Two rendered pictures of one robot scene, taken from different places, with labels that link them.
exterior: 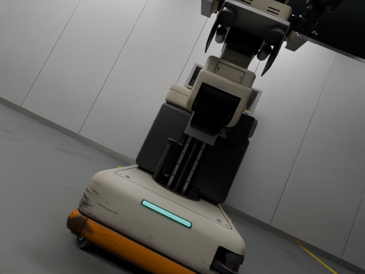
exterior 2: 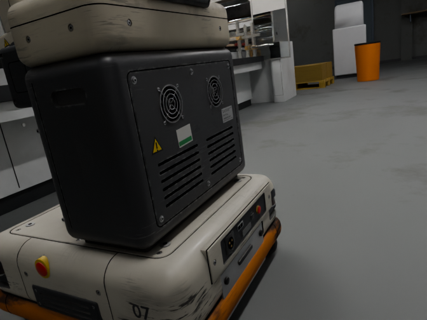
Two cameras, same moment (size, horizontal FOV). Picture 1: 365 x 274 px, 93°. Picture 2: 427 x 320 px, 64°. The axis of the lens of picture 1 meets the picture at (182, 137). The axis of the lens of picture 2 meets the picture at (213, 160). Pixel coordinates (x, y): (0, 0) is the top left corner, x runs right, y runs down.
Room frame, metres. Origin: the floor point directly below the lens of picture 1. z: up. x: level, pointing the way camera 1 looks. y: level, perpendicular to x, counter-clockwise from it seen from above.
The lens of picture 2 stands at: (1.58, -0.85, 0.64)
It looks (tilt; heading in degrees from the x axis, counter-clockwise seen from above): 15 degrees down; 116
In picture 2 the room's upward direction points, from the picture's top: 8 degrees counter-clockwise
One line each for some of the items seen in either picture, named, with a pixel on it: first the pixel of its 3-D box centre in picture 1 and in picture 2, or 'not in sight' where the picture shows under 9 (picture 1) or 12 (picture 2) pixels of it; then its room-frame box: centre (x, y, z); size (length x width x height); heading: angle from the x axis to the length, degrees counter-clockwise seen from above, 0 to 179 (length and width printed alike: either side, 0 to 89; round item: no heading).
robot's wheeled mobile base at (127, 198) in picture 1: (166, 209); (147, 237); (0.95, -0.08, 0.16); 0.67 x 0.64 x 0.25; 176
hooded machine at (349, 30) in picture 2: not in sight; (350, 40); (1.21, 7.79, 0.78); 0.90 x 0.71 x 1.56; 86
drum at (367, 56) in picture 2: not in sight; (367, 61); (1.56, 6.25, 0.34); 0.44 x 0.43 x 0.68; 174
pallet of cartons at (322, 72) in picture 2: not in sight; (299, 77); (0.33, 6.15, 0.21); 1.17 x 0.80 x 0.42; 174
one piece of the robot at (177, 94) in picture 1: (198, 137); (143, 97); (1.04, -0.09, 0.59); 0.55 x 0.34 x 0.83; 86
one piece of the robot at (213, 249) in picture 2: not in sight; (244, 223); (1.27, -0.08, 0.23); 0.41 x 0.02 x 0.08; 86
